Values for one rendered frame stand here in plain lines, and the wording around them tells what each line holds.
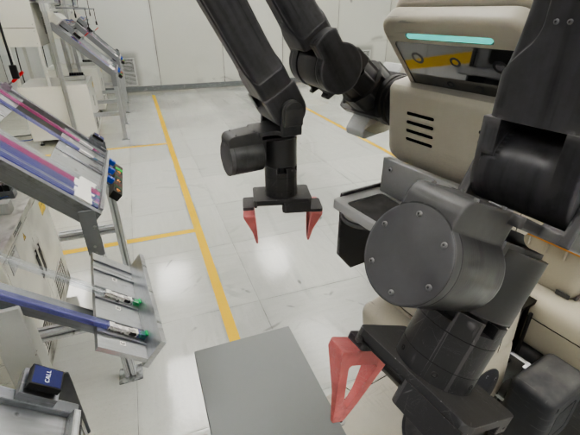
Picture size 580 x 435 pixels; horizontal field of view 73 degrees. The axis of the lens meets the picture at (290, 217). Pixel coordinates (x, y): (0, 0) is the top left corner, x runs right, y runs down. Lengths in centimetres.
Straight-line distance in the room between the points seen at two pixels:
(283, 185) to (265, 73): 19
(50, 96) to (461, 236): 487
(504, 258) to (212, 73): 794
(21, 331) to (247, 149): 58
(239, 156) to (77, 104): 439
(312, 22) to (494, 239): 46
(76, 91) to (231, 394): 433
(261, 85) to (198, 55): 745
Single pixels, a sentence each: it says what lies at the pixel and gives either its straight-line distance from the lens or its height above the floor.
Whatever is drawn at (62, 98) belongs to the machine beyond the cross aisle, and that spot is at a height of 49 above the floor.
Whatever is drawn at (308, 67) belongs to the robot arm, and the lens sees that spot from 65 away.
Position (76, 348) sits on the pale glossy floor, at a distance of 204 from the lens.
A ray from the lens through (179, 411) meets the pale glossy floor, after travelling 167.
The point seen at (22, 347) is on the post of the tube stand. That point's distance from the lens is 98.
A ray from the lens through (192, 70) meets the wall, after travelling 805.
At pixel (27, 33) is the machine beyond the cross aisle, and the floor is 112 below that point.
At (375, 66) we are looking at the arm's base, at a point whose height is 123.
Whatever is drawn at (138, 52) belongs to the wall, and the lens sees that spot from 795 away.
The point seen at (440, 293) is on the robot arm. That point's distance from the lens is 21.
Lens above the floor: 131
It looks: 28 degrees down
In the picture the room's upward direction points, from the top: straight up
